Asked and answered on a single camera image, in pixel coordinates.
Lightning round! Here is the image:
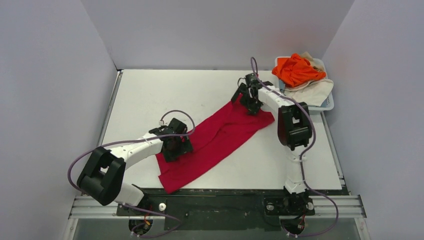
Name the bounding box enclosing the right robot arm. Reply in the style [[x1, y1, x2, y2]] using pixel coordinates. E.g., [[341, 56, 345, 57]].
[[231, 72, 313, 151]]

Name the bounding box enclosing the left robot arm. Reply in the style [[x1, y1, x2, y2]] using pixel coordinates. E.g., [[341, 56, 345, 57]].
[[76, 118, 193, 215]]

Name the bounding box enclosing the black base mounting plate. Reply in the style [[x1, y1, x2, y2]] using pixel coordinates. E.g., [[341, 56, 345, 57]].
[[116, 189, 344, 235]]

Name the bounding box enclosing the aluminium rail frame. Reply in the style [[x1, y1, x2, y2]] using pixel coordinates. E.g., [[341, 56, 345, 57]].
[[63, 188, 371, 240]]

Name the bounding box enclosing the light blue garment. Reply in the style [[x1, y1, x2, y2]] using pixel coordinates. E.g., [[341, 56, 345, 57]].
[[278, 79, 286, 93]]

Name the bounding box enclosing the cream white t-shirt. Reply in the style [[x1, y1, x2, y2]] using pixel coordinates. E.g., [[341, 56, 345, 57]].
[[279, 51, 334, 108]]

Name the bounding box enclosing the orange t-shirt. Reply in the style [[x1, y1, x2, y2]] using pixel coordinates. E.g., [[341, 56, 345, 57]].
[[271, 53, 327, 88]]

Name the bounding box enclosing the red t-shirt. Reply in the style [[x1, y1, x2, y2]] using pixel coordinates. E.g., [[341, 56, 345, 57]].
[[155, 101, 275, 194]]

